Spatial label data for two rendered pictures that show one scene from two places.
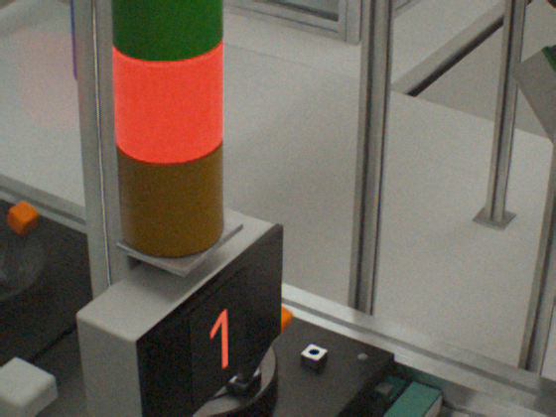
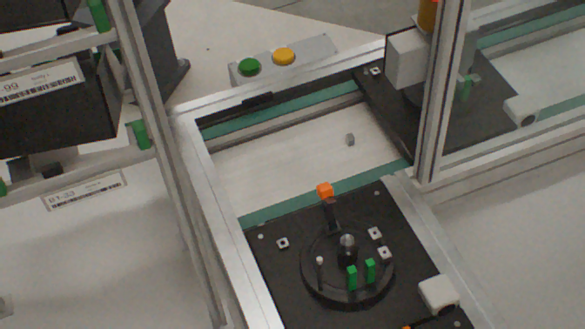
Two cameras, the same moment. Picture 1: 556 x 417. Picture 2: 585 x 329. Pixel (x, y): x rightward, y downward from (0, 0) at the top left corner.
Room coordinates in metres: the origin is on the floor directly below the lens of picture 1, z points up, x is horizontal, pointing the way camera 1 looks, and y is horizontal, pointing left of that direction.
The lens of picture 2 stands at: (1.15, 0.34, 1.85)
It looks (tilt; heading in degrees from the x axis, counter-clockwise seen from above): 52 degrees down; 220
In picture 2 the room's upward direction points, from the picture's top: 5 degrees counter-clockwise
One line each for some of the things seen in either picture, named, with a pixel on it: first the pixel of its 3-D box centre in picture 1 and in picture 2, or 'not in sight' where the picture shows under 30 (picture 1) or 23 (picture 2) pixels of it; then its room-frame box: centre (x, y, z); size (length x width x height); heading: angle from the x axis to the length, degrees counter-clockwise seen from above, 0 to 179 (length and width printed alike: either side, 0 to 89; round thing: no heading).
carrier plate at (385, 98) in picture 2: not in sight; (440, 95); (0.33, 0.01, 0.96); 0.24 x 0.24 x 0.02; 59
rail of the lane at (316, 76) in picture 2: not in sight; (385, 65); (0.28, -0.13, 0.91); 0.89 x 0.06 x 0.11; 149
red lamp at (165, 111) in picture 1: (168, 90); not in sight; (0.49, 0.05, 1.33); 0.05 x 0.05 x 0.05
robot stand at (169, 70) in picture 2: not in sight; (134, 43); (0.54, -0.56, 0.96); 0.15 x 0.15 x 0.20; 14
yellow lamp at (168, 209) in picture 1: (170, 185); (438, 6); (0.49, 0.05, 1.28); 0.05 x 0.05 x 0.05
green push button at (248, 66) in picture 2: not in sight; (249, 68); (0.47, -0.32, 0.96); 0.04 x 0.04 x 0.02
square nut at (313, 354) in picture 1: (314, 356); (283, 245); (0.75, -0.03, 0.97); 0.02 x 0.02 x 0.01; 59
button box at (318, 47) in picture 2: not in sight; (284, 69); (0.41, -0.29, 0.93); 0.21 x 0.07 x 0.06; 149
